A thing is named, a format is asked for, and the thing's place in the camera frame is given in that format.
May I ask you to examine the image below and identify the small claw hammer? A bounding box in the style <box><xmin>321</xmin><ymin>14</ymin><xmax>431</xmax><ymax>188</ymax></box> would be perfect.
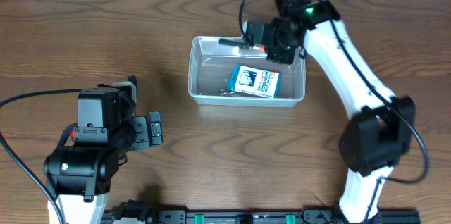
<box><xmin>218</xmin><ymin>38</ymin><xmax>265</xmax><ymax>51</ymax></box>

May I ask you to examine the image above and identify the white and teal box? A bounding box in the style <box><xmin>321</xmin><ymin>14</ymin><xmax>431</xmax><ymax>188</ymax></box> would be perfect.
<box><xmin>227</xmin><ymin>66</ymin><xmax>282</xmax><ymax>99</ymax></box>

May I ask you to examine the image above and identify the silver combination wrench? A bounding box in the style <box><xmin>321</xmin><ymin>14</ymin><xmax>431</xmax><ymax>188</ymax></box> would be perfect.
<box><xmin>220</xmin><ymin>89</ymin><xmax>239</xmax><ymax>96</ymax></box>

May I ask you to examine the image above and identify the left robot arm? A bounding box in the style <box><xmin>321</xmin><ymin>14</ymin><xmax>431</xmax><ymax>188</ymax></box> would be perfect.
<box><xmin>44</xmin><ymin>76</ymin><xmax>163</xmax><ymax>223</ymax></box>

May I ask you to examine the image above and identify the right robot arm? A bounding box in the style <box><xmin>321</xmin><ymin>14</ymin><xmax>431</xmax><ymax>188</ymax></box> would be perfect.
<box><xmin>239</xmin><ymin>0</ymin><xmax>417</xmax><ymax>223</ymax></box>

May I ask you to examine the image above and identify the clear plastic container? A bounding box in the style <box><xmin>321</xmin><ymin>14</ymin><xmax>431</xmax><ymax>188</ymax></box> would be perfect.
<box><xmin>188</xmin><ymin>36</ymin><xmax>306</xmax><ymax>108</ymax></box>

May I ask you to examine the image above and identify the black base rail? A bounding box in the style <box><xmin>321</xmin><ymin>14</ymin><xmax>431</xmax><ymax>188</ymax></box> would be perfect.
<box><xmin>101</xmin><ymin>199</ymin><xmax>422</xmax><ymax>224</ymax></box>

